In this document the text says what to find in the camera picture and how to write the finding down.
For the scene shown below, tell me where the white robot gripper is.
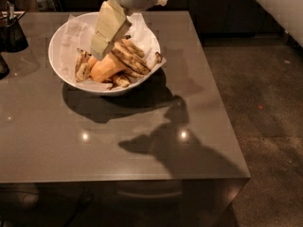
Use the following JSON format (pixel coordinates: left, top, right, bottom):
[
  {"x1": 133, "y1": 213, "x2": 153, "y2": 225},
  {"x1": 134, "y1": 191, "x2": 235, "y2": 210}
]
[{"x1": 90, "y1": 0, "x2": 168, "y2": 60}]

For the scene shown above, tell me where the dark spotted top banana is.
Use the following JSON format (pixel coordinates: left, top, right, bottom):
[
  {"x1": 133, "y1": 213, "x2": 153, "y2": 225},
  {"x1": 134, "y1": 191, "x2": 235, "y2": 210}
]
[{"x1": 112, "y1": 42, "x2": 150, "y2": 75}]

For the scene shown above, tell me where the spotted banana under top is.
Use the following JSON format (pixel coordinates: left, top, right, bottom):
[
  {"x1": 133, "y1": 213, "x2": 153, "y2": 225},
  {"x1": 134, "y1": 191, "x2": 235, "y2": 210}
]
[{"x1": 121, "y1": 36, "x2": 145, "y2": 58}]

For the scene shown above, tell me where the white ceramic bowl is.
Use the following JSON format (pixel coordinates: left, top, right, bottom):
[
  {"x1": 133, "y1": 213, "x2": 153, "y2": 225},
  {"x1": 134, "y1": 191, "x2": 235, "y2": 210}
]
[{"x1": 47, "y1": 11, "x2": 162, "y2": 97}]

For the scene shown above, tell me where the large orange-yellow banana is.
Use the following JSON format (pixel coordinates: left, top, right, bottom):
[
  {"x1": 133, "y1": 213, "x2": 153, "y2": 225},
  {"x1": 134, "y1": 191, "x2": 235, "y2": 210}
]
[{"x1": 88, "y1": 52, "x2": 127, "y2": 83}]

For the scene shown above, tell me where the small dark bottom banana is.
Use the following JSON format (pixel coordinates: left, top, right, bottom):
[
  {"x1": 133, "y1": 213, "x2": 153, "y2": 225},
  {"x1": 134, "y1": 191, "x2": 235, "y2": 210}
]
[{"x1": 109, "y1": 73, "x2": 131, "y2": 88}]

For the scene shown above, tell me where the spotted banana left side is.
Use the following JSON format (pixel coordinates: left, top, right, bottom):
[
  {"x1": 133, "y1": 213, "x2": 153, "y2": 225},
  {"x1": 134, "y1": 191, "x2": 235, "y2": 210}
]
[{"x1": 75, "y1": 50, "x2": 90, "y2": 82}]

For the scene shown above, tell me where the white paper liner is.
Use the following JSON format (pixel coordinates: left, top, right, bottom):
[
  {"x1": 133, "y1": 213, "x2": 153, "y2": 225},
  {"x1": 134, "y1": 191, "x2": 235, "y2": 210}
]
[{"x1": 60, "y1": 9, "x2": 168, "y2": 93}]

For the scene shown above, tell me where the dark cabinet behind table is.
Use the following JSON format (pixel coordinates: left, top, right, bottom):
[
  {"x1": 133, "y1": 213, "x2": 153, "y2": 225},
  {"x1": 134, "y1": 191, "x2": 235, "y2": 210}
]
[{"x1": 60, "y1": 0, "x2": 281, "y2": 37}]

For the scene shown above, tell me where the black mesh pen holder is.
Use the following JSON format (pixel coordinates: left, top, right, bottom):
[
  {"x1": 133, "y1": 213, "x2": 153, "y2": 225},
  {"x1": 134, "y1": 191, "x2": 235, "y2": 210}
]
[{"x1": 0, "y1": 2, "x2": 28, "y2": 53}]

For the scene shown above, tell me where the dark object at left edge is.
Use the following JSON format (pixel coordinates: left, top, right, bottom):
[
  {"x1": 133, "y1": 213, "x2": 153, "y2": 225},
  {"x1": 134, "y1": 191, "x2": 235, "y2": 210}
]
[{"x1": 0, "y1": 54, "x2": 9, "y2": 79}]

